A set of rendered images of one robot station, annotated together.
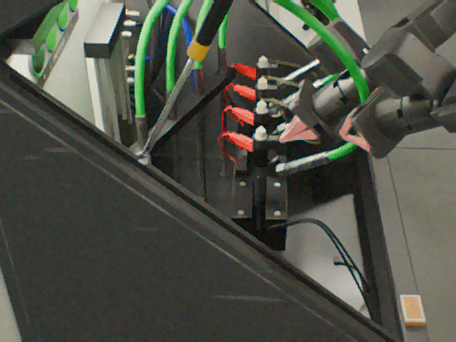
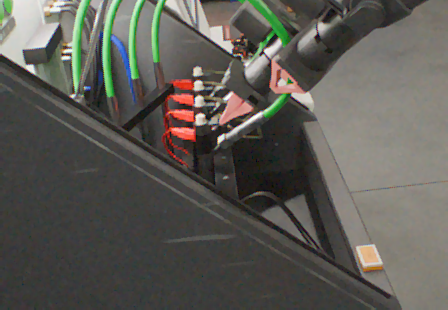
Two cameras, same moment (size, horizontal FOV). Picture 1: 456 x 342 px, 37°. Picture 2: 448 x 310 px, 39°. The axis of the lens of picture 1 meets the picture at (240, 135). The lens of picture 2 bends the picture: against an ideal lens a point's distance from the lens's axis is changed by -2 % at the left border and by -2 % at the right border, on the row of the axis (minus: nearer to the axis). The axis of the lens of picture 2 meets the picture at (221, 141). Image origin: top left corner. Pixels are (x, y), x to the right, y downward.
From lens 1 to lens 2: 23 cm
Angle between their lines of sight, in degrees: 10
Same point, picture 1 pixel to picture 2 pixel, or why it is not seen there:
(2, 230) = not seen: outside the picture
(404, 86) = (314, 3)
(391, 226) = (340, 198)
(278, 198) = (228, 188)
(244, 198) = not seen: hidden behind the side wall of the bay
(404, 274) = (357, 232)
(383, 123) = (305, 55)
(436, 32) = not seen: outside the picture
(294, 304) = (247, 238)
